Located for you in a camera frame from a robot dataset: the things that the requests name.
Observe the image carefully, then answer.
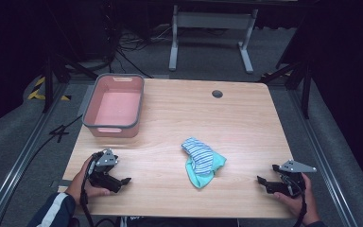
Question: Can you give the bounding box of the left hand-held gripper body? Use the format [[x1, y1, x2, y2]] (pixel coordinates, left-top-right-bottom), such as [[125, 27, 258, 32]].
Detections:
[[88, 148, 123, 194]]

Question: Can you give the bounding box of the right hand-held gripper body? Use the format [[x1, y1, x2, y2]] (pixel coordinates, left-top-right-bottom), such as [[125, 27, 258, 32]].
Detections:
[[266, 159, 318, 200]]

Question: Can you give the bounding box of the person's right hand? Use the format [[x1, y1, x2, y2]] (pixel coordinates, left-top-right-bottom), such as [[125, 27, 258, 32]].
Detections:
[[272, 173, 321, 227]]

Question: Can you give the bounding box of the person's left hand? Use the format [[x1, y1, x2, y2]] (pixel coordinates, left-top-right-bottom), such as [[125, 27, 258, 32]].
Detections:
[[65, 155, 112, 206]]

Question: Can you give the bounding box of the teal cloth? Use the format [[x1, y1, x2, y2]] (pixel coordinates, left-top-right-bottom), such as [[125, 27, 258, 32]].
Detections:
[[184, 150, 228, 190]]

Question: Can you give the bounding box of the blue white striped cloth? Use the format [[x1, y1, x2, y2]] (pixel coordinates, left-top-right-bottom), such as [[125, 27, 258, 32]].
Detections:
[[181, 136, 216, 176]]

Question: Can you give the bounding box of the black floor tape cross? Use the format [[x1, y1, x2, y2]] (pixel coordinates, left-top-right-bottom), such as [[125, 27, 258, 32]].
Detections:
[[48, 124, 71, 144]]

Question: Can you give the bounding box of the pink bin with grey rim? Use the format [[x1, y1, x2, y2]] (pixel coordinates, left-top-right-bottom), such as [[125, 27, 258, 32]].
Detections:
[[81, 73, 146, 139]]

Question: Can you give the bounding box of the black tripod stand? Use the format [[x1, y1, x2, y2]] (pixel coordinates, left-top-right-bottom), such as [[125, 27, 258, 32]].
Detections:
[[257, 59, 314, 120], [42, 51, 99, 114]]

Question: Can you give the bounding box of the yellow black floor tape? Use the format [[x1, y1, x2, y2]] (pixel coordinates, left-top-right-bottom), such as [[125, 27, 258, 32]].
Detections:
[[26, 76, 72, 102]]

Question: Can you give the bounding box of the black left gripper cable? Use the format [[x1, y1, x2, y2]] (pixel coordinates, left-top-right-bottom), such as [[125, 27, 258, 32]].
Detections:
[[79, 152, 96, 227]]

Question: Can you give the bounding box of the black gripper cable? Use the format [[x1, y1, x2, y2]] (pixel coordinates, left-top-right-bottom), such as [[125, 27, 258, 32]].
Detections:
[[79, 152, 96, 227], [297, 188, 308, 227]]

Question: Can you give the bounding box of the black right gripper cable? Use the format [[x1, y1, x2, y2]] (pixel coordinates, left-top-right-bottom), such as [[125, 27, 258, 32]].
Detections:
[[297, 188, 308, 227]]

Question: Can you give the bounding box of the aluminium floor rail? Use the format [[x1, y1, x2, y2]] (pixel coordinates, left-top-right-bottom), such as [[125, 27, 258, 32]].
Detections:
[[287, 89, 360, 227], [0, 82, 88, 227]]

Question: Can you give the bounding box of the black floor cable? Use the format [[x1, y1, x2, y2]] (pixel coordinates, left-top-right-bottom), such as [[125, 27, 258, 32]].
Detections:
[[25, 113, 84, 168]]

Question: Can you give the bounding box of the bundle of black floor cables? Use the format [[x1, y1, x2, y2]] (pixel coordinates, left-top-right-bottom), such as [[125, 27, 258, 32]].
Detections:
[[108, 23, 174, 79]]

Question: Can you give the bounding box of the grey metal table frame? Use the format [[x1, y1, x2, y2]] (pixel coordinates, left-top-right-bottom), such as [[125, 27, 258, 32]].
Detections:
[[168, 4, 260, 75]]

